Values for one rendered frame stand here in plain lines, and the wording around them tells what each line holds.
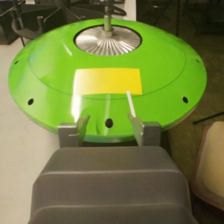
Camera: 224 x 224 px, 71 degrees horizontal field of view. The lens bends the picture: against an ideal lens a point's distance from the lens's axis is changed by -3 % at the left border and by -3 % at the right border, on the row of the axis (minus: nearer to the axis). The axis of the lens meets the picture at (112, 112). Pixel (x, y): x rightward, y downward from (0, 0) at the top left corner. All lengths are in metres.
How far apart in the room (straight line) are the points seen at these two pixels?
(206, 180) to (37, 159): 0.57
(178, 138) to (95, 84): 1.37
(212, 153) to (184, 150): 0.73
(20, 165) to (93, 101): 0.22
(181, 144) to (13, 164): 1.32
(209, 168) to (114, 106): 0.59
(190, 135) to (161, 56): 1.38
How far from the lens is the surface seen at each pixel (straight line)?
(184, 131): 1.59
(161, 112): 0.19
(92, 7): 0.69
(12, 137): 0.40
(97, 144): 0.32
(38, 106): 0.20
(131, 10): 1.00
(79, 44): 0.26
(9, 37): 0.75
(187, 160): 1.45
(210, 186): 0.70
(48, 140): 0.36
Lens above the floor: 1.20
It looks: 50 degrees down
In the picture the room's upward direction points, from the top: 1 degrees clockwise
